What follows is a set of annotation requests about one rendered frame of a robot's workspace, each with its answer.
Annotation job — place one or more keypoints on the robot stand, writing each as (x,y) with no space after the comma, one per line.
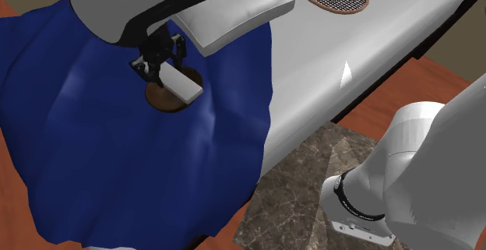
(288,188)

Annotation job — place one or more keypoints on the brown round plate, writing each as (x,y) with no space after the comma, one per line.
(161,99)

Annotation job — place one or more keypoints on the white flat rectangular box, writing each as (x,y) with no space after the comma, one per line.
(182,84)

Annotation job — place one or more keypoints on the white pillow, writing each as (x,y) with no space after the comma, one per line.
(231,15)

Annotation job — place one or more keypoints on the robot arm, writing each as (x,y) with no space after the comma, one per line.
(417,146)

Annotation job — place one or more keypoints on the white bed with dark frame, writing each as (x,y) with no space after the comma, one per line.
(322,51)

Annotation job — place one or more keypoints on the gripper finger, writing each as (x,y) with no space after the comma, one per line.
(148,71)
(179,51)

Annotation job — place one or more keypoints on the blue blanket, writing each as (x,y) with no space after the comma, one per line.
(114,146)

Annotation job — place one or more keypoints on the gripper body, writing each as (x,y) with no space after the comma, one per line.
(156,46)

